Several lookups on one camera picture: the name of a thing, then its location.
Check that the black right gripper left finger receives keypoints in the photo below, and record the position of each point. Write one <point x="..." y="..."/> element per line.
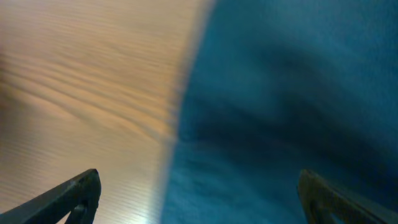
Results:
<point x="77" y="199"/>

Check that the dark blue denim shorts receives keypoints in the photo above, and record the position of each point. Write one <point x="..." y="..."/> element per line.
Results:
<point x="278" y="86"/>

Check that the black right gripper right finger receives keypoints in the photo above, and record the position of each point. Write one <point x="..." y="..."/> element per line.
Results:
<point x="322" y="201"/>

